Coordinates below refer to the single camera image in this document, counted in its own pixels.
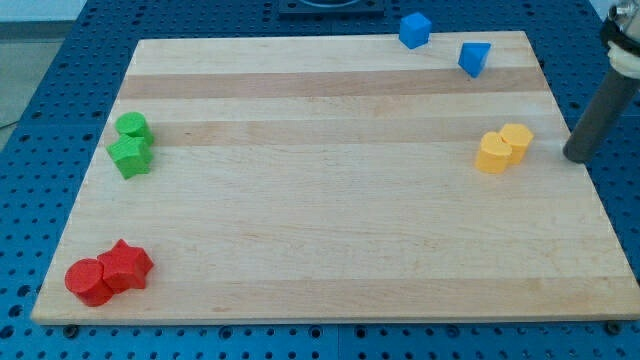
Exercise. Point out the green star block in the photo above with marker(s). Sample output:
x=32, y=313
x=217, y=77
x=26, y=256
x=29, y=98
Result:
x=131, y=155

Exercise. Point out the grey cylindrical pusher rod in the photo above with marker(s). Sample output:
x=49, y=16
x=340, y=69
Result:
x=612, y=97

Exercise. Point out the red cylinder block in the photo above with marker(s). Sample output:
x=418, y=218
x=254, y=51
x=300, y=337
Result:
x=85, y=280

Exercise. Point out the green cylinder block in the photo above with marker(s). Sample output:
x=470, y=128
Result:
x=134, y=124

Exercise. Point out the yellow heart block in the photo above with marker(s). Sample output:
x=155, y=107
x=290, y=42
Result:
x=493, y=155

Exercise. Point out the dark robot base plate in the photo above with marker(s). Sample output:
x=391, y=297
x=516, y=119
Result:
x=290, y=8

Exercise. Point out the blue triangle block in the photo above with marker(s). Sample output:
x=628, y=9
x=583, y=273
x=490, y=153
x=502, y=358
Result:
x=473, y=56

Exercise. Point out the wooden board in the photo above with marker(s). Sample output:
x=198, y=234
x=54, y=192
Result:
x=328, y=179

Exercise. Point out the blue cube block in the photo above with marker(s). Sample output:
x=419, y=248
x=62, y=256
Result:
x=415, y=30

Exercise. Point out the yellow hexagon block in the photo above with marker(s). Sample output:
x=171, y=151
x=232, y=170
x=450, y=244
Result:
x=518, y=137

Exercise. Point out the red star block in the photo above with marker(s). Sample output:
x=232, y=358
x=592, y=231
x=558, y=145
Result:
x=125, y=267

